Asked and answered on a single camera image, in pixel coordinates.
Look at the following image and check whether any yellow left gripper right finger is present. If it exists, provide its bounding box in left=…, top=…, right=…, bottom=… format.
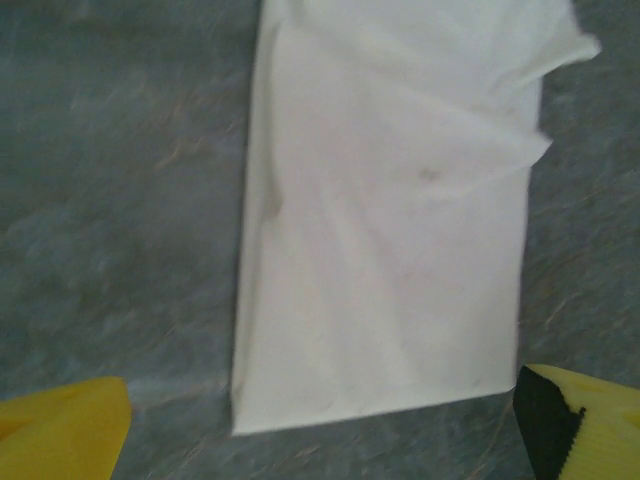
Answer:
left=513, top=364, right=640, bottom=480

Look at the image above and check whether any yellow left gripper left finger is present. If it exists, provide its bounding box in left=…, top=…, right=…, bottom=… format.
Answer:
left=0, top=376, right=133, bottom=480

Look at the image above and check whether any plain white t-shirt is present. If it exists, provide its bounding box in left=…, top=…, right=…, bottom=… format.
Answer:
left=229, top=0, right=604, bottom=438

